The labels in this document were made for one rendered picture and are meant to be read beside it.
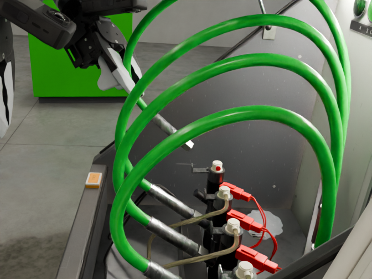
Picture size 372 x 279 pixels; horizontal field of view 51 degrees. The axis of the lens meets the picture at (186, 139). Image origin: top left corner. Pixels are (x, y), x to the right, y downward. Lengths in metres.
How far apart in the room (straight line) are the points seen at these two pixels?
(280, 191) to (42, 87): 3.28
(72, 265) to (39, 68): 3.41
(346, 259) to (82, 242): 0.55
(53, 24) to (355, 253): 0.35
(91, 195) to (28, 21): 0.52
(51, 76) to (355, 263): 3.86
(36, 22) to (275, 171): 0.76
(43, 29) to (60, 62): 3.56
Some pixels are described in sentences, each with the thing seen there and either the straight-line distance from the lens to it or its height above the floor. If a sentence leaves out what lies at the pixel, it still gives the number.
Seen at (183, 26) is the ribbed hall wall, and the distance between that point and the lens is 7.18.
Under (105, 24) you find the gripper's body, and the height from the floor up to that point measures 1.32.
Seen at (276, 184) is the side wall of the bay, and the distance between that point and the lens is 1.09.
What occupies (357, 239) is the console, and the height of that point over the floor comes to 1.27.
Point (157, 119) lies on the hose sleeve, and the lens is 0.71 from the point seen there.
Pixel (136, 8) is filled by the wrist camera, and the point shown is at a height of 1.36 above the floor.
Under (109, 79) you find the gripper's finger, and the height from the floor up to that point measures 1.24.
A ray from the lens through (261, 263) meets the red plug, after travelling 0.53.
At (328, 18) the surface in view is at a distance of 0.64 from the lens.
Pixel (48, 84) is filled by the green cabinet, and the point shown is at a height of 0.20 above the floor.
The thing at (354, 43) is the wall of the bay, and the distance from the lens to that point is 0.87.
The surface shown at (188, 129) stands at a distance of 0.36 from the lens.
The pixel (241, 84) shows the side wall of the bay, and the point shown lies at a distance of 0.94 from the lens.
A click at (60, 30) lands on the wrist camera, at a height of 1.36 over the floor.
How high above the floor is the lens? 1.44
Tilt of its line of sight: 25 degrees down
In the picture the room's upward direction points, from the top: 5 degrees clockwise
